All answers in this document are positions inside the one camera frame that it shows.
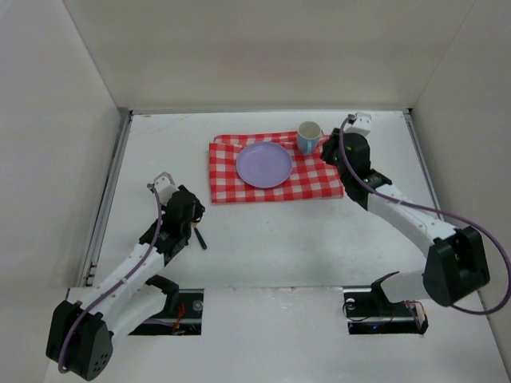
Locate light blue mug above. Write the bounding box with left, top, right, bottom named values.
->
left=296, top=121, right=323, bottom=155

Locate red white checkered cloth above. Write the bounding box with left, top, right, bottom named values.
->
left=208, top=132, right=343, bottom=203

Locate purple plastic plate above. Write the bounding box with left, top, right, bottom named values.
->
left=236, top=142, right=293, bottom=189

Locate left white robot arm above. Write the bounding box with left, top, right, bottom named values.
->
left=46, top=183, right=205, bottom=381

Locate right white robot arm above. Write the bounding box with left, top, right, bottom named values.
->
left=321, top=128, right=490, bottom=306

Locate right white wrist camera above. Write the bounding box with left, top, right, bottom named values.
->
left=345, top=112, right=372, bottom=137

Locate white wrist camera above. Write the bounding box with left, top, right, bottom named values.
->
left=345, top=112, right=372, bottom=137
left=153, top=172, right=179, bottom=203

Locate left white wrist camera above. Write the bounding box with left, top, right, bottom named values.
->
left=153, top=172, right=179, bottom=203

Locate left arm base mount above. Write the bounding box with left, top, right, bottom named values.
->
left=129, top=275, right=204, bottom=336

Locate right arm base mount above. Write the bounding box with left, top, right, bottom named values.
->
left=342, top=271, right=429, bottom=336

